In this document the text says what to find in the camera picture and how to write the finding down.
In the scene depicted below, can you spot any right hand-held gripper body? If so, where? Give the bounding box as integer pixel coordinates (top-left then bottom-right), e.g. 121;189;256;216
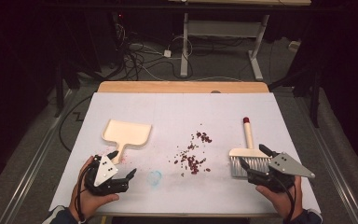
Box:
246;151;316;193

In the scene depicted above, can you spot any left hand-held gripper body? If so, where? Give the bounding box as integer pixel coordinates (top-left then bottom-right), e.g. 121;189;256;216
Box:
83;154;130;196

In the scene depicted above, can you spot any cream brush with red tip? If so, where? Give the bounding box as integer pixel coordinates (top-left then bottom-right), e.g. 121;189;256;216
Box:
228;117;273;178

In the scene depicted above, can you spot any cream dustpan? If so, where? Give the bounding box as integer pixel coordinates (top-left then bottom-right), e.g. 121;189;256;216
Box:
101;119;153;165

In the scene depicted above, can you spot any scatter of red beans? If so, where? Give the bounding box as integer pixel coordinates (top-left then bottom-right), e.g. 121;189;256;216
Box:
169;123;213;178

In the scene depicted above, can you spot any person's left hand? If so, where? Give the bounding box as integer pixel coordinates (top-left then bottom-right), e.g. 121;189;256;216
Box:
68;156;120;220

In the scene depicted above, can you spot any person's right hand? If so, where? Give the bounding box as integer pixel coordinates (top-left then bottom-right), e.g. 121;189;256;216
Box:
255;175;304;218

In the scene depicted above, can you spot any black stand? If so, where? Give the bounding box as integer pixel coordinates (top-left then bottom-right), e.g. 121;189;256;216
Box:
268;62;322;129

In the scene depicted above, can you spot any white table sheet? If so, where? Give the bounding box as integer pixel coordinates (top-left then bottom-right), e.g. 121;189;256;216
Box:
48;91;322;217

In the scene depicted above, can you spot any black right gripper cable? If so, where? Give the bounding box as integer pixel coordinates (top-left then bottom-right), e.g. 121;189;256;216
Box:
273;176;296;222

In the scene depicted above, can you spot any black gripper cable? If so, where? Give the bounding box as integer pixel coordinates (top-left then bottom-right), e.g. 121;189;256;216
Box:
273;176;296;222
74;162;91;223

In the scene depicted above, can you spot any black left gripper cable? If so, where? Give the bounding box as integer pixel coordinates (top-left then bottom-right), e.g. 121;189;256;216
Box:
74;162;91;223

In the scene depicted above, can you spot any metal floor rail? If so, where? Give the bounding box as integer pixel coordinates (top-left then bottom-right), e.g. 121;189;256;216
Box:
293;96;358;224
0;88;74;224

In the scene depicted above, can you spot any black floor cable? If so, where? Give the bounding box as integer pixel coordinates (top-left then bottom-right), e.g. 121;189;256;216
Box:
58;93;93;153

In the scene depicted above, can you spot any tangle of black cables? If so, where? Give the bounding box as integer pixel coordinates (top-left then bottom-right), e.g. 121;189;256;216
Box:
105;22;194;82

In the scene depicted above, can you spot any white desk frame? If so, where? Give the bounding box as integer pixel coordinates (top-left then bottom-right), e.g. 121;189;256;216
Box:
180;12;270;81

